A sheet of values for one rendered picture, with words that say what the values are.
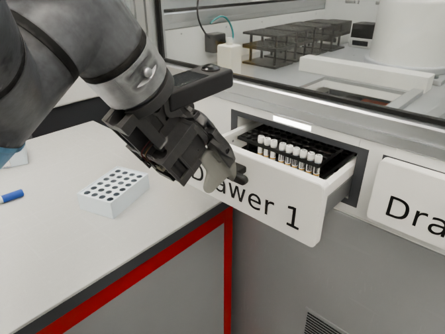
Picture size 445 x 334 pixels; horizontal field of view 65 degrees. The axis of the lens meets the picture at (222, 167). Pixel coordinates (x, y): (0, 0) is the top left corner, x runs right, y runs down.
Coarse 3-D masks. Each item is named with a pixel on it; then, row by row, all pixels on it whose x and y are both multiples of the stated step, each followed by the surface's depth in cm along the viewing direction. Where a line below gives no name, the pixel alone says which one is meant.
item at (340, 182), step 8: (240, 128) 73; (248, 128) 75; (224, 136) 70; (232, 136) 72; (232, 144) 73; (240, 144) 75; (352, 160) 61; (344, 168) 58; (352, 168) 60; (328, 176) 67; (336, 176) 56; (344, 176) 58; (352, 176) 60; (336, 184) 56; (344, 184) 58; (328, 192) 55; (336, 192) 57; (344, 192) 60; (328, 200) 55; (336, 200) 58; (328, 208) 56
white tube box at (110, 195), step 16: (112, 176) 76; (128, 176) 76; (144, 176) 75; (80, 192) 70; (96, 192) 70; (112, 192) 70; (128, 192) 71; (144, 192) 76; (80, 208) 71; (96, 208) 69; (112, 208) 67
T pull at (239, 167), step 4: (236, 164) 56; (240, 164) 56; (236, 168) 55; (240, 168) 55; (244, 168) 55; (236, 172) 54; (240, 172) 55; (244, 172) 56; (236, 176) 53; (240, 176) 52; (244, 176) 52; (236, 180) 53; (240, 180) 52; (244, 180) 52; (240, 184) 53; (244, 184) 53
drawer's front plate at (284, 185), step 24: (264, 168) 53; (288, 168) 51; (216, 192) 63; (240, 192) 59; (264, 192) 55; (288, 192) 52; (312, 192) 49; (264, 216) 57; (288, 216) 53; (312, 216) 50; (312, 240) 52
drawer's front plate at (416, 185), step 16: (384, 160) 54; (384, 176) 54; (400, 176) 53; (416, 176) 51; (432, 176) 50; (384, 192) 55; (400, 192) 54; (416, 192) 52; (432, 192) 50; (368, 208) 58; (384, 208) 56; (400, 208) 54; (416, 208) 53; (432, 208) 51; (384, 224) 57; (400, 224) 55; (416, 224) 54; (432, 240) 53
